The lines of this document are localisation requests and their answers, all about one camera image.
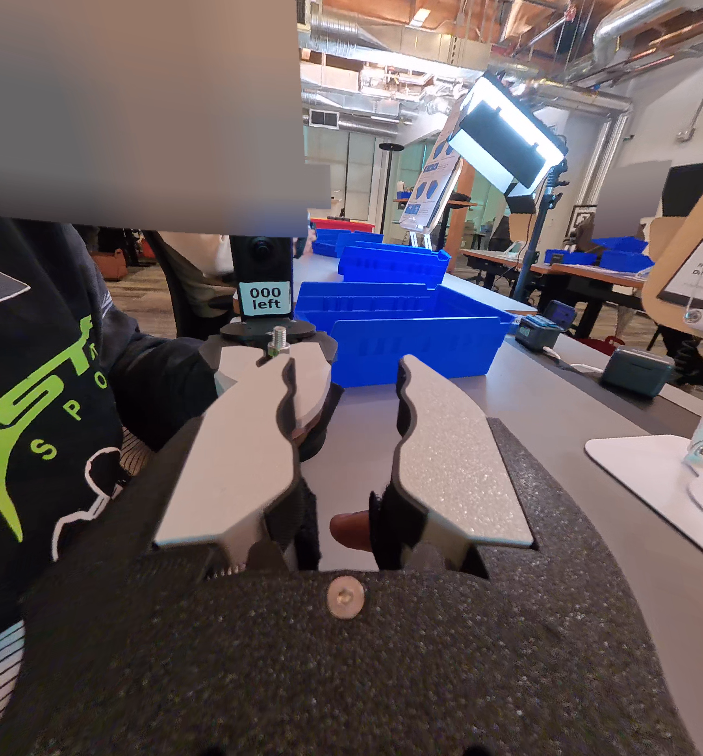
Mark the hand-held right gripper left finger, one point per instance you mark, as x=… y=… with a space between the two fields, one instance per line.
x=227 y=466

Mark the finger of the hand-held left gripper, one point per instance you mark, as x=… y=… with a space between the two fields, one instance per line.
x=239 y=366
x=313 y=384

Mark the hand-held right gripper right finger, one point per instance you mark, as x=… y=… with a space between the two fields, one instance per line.
x=457 y=472

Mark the thin long steel bolt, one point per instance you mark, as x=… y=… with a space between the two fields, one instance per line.
x=278 y=339

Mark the blue plastic bin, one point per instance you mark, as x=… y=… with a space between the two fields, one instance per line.
x=339 y=242
x=392 y=269
x=422 y=348

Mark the person's left forearm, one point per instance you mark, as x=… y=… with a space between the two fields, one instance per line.
x=162 y=384

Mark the person's right hand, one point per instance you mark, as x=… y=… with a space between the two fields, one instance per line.
x=351 y=528

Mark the black mesh office chair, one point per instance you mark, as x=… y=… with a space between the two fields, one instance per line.
x=180 y=307

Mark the red plastic bin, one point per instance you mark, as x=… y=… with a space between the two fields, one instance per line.
x=342 y=224

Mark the black floor lamp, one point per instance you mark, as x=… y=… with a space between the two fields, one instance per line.
x=390 y=189

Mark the brown leather bag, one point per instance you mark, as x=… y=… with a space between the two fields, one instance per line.
x=112 y=266

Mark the dark charger case with batteries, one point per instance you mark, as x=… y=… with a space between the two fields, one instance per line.
x=537 y=336

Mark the white metal board stand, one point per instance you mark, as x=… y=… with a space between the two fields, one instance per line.
x=420 y=239

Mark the wood-edged instruction board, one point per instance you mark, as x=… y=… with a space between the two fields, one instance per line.
x=670 y=271
x=431 y=183

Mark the red bag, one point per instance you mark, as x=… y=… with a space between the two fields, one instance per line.
x=605 y=345

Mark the grey teal case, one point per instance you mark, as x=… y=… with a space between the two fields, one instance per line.
x=638 y=372

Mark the wooden top desk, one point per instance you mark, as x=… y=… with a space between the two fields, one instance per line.
x=564 y=270

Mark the black light stand pole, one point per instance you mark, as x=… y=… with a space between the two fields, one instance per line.
x=531 y=248

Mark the small blue bin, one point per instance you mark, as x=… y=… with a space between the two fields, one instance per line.
x=570 y=257

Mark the cardboard box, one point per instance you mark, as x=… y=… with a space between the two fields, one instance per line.
x=522 y=233

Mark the long blue bin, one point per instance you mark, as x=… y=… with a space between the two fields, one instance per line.
x=623 y=257

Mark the studio light panel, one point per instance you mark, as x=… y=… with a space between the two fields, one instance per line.
x=505 y=136

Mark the framed marker print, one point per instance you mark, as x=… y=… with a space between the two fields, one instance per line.
x=581 y=215

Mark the plywood board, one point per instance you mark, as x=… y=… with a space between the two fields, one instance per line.
x=667 y=236

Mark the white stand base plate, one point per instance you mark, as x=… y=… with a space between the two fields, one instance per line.
x=641 y=472

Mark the black wall panel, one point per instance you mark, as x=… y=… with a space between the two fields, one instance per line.
x=694 y=189

